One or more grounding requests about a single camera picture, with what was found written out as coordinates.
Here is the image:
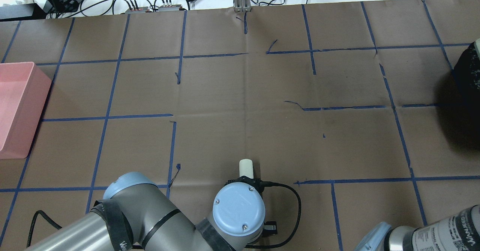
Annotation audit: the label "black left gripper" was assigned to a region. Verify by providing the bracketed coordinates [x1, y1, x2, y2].
[223, 182, 266, 237]

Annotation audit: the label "white hand brush black bristles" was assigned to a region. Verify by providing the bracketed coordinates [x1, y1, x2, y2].
[239, 159, 254, 179]

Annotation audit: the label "pale green plastic dustpan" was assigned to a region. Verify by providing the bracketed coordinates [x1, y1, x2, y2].
[473, 38, 480, 58]

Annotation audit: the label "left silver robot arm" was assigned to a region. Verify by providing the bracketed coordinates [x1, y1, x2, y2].
[27, 172, 266, 251]

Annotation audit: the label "black trash bag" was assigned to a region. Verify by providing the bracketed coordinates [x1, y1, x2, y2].
[454, 42, 480, 111]

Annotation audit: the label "pink plastic bin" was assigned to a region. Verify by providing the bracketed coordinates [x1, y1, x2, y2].
[0, 62, 52, 160]

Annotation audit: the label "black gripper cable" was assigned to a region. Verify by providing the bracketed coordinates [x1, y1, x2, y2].
[246, 182, 302, 250]

